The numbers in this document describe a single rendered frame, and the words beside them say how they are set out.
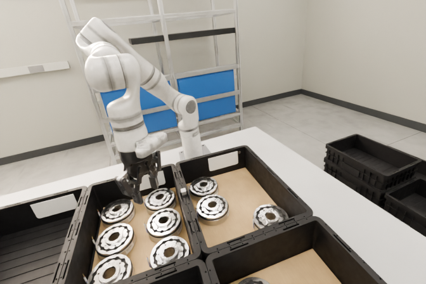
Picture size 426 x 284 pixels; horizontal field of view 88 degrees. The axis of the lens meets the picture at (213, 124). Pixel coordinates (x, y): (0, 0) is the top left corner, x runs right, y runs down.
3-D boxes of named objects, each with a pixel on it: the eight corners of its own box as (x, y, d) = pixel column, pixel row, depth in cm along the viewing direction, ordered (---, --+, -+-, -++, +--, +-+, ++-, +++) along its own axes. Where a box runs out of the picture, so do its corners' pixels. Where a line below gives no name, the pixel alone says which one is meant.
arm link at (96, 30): (92, 11, 68) (152, 63, 87) (73, 35, 68) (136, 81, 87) (98, 17, 62) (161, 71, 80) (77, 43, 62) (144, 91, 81)
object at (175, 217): (146, 215, 70) (146, 213, 70) (177, 205, 73) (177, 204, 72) (148, 241, 61) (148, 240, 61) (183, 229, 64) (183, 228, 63)
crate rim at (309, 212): (175, 167, 84) (174, 162, 83) (246, 149, 92) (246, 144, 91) (204, 263, 49) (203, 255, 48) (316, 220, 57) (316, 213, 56)
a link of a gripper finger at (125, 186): (116, 174, 50) (128, 189, 54) (110, 180, 49) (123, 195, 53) (124, 177, 49) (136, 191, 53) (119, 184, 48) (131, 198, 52)
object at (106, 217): (103, 205, 76) (103, 203, 76) (133, 196, 79) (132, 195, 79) (99, 227, 67) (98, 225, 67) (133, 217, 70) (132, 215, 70)
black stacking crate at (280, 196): (179, 187, 88) (175, 163, 83) (246, 168, 95) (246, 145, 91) (209, 288, 53) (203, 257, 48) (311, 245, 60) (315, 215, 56)
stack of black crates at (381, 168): (317, 196, 166) (324, 144, 148) (347, 183, 175) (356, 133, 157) (369, 238, 132) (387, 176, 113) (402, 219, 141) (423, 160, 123)
